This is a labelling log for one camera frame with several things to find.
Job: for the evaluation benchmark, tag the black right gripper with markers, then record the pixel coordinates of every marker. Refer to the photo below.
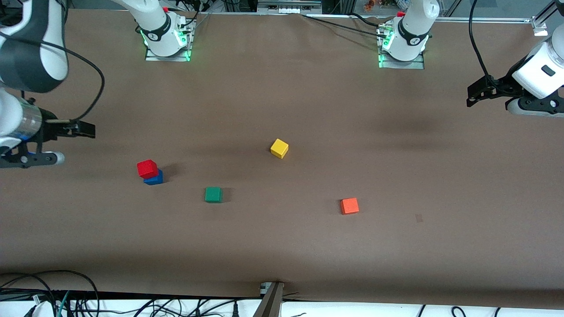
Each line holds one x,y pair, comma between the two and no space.
51,130

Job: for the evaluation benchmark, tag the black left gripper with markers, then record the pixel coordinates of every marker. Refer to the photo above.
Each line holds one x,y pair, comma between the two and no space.
497,85

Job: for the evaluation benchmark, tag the red cube block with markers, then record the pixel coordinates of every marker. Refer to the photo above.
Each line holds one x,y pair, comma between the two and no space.
147,169

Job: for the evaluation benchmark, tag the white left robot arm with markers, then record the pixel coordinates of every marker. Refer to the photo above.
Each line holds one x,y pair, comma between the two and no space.
412,26

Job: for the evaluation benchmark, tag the blue cube block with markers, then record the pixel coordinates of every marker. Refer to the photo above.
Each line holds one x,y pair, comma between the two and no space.
156,179

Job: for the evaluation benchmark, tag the green cube block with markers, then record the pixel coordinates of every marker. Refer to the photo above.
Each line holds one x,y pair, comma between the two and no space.
213,194

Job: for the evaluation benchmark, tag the orange cube block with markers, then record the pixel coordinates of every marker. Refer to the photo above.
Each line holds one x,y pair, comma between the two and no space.
349,206

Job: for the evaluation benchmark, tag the yellow cube block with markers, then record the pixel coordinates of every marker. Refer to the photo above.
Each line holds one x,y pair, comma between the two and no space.
279,148

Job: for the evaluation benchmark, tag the grey power strip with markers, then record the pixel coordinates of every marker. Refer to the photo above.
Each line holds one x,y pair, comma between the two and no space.
288,7

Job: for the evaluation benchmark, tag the aluminium corner bracket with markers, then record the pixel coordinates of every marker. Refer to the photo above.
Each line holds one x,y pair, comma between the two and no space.
539,25

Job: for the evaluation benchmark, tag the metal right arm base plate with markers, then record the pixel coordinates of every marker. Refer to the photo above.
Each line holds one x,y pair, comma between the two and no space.
152,57

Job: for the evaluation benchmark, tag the aluminium profile post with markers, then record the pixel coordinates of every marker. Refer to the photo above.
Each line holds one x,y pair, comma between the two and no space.
269,301

